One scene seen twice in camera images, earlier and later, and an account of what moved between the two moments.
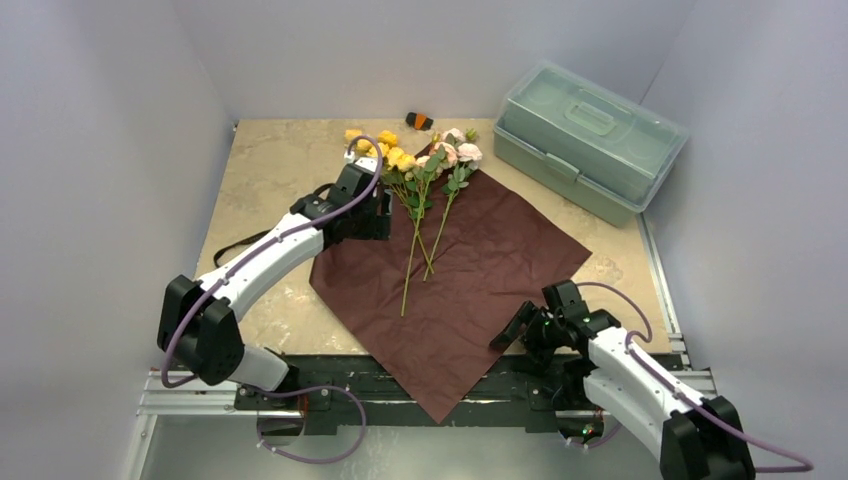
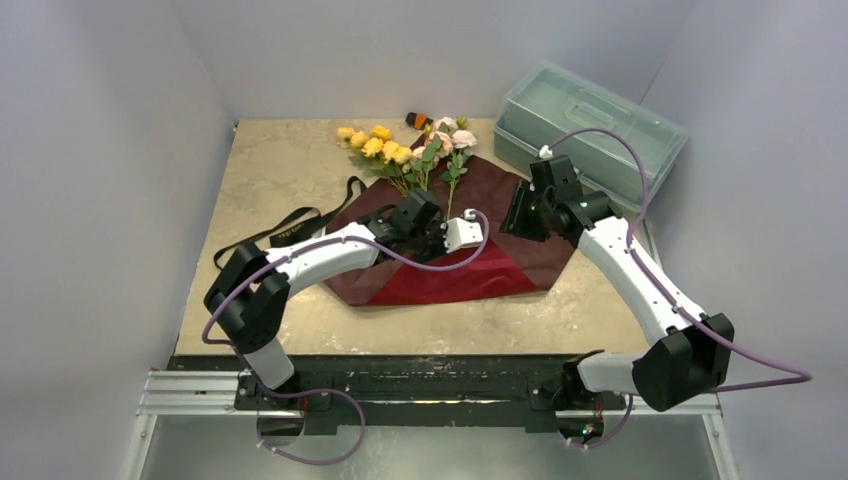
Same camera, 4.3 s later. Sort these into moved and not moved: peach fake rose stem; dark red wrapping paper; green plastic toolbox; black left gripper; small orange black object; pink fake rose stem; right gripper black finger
Moved: right gripper black finger; peach fake rose stem; black left gripper; dark red wrapping paper; pink fake rose stem
Not moved: small orange black object; green plastic toolbox
